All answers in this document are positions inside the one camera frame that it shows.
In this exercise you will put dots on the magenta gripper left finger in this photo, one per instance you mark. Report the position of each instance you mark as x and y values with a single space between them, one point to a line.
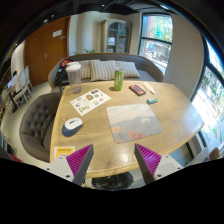
79 162

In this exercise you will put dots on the white sticker sheet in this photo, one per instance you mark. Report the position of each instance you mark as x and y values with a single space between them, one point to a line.
89 101

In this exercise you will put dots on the striped cushion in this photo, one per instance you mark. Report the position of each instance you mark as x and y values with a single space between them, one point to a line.
129 68
88 70
102 70

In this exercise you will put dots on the striped cushion left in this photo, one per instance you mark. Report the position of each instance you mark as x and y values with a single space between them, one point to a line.
88 70

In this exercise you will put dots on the clear plastic tumbler with lid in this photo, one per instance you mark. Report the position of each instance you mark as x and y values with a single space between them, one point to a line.
74 76

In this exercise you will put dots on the glass-front wooden cabinet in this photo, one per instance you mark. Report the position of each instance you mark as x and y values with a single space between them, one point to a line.
115 36

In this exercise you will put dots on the wooden door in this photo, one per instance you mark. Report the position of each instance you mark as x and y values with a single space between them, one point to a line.
45 48

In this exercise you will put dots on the grey curved sofa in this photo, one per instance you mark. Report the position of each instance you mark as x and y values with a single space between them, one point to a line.
147 69

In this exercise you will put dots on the striped cushion right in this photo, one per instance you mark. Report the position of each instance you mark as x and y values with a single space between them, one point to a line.
129 68

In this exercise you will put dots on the green drink can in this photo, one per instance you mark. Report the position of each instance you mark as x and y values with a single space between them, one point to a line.
118 80

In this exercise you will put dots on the floral landscape mouse pad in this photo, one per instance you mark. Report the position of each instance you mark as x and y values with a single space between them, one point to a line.
132 122

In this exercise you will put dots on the cream white marker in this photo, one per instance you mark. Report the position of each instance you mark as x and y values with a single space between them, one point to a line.
148 87

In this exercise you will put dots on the yellow paper note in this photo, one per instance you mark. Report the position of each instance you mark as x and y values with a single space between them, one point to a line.
63 151

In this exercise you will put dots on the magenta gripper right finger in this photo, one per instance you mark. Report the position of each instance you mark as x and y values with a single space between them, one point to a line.
148 161

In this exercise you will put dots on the black and red backpack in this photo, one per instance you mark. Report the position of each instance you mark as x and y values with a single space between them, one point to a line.
61 78

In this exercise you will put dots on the striped cushion middle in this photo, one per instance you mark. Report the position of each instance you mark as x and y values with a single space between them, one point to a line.
102 70

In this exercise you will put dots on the blue and white computer mouse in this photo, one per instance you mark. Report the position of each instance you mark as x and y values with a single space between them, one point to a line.
71 126

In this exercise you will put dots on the black and red card box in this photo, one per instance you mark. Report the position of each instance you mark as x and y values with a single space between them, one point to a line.
137 90

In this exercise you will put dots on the white chair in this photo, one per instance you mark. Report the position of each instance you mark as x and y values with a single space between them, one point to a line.
21 87

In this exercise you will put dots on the grey tufted armchair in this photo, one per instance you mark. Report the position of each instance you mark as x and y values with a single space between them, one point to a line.
37 124

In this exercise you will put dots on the small teal eraser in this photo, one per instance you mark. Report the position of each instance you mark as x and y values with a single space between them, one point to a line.
152 101

